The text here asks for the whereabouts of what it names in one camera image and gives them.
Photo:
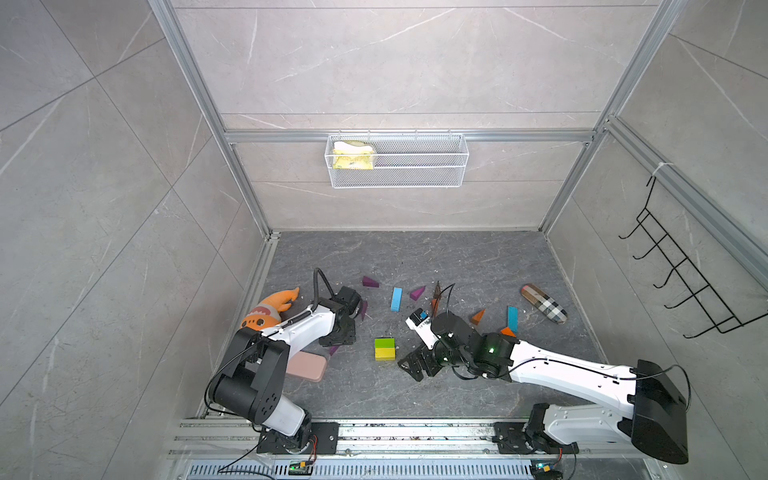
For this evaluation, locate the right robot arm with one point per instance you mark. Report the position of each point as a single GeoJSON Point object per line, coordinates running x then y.
{"type": "Point", "coordinates": [637, 405]}

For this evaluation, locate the green block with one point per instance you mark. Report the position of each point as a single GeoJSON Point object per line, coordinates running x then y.
{"type": "Point", "coordinates": [385, 343]}

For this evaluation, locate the pink rounded case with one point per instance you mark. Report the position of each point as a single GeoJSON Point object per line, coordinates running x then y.
{"type": "Point", "coordinates": [307, 366]}

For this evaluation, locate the orange plush fish toy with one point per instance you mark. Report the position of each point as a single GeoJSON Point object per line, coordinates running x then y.
{"type": "Point", "coordinates": [267, 313]}

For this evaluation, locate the plaid patterned pouch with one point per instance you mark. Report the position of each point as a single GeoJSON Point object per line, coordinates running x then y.
{"type": "Point", "coordinates": [544, 303]}

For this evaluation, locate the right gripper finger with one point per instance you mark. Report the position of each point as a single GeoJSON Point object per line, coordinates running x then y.
{"type": "Point", "coordinates": [419, 373]}
{"type": "Point", "coordinates": [411, 365]}

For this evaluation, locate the metal front rail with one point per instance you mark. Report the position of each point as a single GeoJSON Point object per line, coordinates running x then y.
{"type": "Point", "coordinates": [226, 448]}

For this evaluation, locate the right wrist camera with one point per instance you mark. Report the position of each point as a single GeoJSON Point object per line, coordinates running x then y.
{"type": "Point", "coordinates": [420, 322]}

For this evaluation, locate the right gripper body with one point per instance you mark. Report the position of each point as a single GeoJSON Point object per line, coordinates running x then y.
{"type": "Point", "coordinates": [438, 355]}

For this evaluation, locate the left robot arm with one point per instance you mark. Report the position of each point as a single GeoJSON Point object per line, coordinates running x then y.
{"type": "Point", "coordinates": [249, 383]}

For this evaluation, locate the teal blue block right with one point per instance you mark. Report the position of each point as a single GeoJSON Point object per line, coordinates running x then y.
{"type": "Point", "coordinates": [512, 319]}

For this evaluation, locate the white wire mesh basket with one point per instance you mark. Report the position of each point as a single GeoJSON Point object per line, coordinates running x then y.
{"type": "Point", "coordinates": [404, 160]}

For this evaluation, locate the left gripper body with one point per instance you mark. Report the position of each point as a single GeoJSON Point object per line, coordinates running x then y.
{"type": "Point", "coordinates": [348, 335]}

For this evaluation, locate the yellow block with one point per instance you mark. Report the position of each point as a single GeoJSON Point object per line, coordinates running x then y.
{"type": "Point", "coordinates": [385, 353]}

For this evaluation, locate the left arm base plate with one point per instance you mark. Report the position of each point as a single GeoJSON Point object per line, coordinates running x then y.
{"type": "Point", "coordinates": [316, 437]}

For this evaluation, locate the light blue long block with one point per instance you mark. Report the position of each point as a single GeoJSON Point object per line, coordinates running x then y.
{"type": "Point", "coordinates": [396, 299]}

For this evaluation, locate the yellow cloth in basket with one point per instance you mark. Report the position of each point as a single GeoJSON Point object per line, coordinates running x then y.
{"type": "Point", "coordinates": [353, 155]}

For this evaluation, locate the small orange wedge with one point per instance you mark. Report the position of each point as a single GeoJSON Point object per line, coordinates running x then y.
{"type": "Point", "coordinates": [477, 317]}

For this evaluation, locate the black wire hook rack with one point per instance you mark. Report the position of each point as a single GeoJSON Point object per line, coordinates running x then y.
{"type": "Point", "coordinates": [720, 317]}

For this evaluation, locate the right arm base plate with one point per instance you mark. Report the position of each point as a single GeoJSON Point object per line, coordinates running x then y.
{"type": "Point", "coordinates": [514, 438]}

